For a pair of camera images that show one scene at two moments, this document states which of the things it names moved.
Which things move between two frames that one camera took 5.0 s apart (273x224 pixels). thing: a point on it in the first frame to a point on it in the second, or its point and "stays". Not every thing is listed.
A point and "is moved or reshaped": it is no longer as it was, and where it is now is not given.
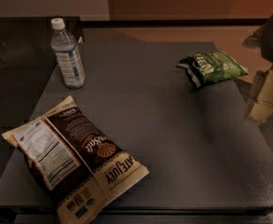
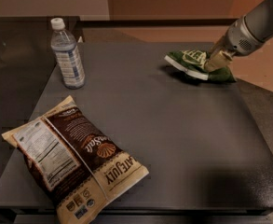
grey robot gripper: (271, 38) to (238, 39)
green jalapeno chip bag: (211, 67) is moved or reshaped
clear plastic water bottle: (63, 43) stays
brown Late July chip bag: (79, 170) stays
